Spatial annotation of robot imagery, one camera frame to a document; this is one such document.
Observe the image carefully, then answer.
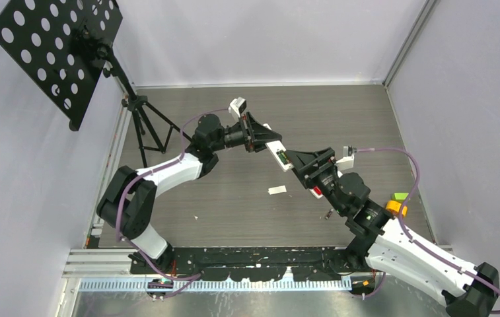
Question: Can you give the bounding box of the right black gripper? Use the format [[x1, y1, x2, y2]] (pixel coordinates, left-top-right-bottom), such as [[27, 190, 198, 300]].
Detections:
[[285, 147, 347, 215]]

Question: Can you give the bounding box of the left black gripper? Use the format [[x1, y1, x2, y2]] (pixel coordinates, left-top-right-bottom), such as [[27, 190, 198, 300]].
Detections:
[[211, 112, 281, 153]]

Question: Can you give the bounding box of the long white remote control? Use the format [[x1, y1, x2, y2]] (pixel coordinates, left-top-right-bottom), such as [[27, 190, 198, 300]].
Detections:
[[265, 140, 294, 172]]

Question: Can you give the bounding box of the green battery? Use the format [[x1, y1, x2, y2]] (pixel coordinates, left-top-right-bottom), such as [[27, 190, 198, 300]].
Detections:
[[277, 151, 287, 164]]

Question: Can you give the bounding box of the white battery cover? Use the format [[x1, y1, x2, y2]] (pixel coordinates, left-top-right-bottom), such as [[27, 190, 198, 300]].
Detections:
[[268, 186, 287, 195]]

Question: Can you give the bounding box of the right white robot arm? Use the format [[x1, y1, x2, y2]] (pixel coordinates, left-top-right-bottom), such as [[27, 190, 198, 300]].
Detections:
[[284, 148, 499, 316]]

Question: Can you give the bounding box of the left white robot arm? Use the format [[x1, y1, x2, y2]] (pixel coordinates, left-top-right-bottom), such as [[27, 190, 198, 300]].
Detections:
[[96, 112, 282, 273]]

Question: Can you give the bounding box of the black purple battery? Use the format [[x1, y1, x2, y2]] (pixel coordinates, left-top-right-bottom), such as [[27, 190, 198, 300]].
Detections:
[[324, 209, 334, 219]]

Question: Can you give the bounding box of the orange block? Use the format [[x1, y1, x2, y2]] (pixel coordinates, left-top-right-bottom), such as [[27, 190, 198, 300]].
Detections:
[[385, 200, 408, 217]]

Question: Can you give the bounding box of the green block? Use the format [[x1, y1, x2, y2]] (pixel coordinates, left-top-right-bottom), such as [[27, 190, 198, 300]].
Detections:
[[391, 192, 409, 203]]

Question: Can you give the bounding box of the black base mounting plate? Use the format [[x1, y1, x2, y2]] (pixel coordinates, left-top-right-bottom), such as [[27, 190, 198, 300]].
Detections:
[[129, 246, 381, 282]]

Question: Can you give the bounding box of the black perforated music stand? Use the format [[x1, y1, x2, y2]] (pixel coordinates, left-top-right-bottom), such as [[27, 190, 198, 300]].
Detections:
[[0, 1, 180, 166]]

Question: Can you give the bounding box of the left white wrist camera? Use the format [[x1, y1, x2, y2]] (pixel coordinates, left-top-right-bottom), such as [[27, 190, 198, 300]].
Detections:
[[228, 97, 247, 120]]

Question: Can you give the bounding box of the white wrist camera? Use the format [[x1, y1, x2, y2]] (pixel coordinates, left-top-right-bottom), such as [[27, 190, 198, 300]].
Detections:
[[228, 97, 247, 120], [335, 146, 356, 171]]

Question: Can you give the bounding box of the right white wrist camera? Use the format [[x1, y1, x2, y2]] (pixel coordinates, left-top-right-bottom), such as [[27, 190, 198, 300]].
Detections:
[[335, 146, 356, 171]]

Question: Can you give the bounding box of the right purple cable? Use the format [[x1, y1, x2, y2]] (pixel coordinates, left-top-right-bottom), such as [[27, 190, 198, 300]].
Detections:
[[354, 147, 500, 316]]

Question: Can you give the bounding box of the purple cable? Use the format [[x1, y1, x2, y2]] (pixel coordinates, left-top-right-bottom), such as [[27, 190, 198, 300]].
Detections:
[[354, 147, 500, 316], [115, 108, 231, 300]]

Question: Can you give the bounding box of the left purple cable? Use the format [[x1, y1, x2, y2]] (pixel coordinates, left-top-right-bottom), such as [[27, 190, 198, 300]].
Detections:
[[115, 108, 231, 300]]

